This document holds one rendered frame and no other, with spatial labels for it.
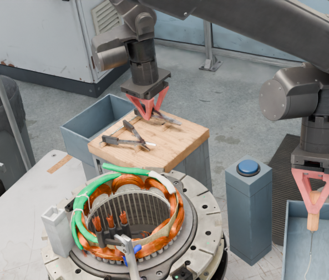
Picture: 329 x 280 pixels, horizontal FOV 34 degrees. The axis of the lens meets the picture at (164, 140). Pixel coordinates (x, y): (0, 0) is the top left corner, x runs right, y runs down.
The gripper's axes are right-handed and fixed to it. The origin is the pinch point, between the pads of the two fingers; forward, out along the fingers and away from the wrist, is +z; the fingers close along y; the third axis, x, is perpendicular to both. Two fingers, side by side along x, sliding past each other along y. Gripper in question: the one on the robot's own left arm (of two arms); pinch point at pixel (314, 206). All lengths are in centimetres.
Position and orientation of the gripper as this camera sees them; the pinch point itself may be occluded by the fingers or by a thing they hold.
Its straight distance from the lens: 86.2
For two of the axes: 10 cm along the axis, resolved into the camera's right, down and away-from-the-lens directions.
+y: -4.0, 2.2, -8.9
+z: -0.1, 9.7, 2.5
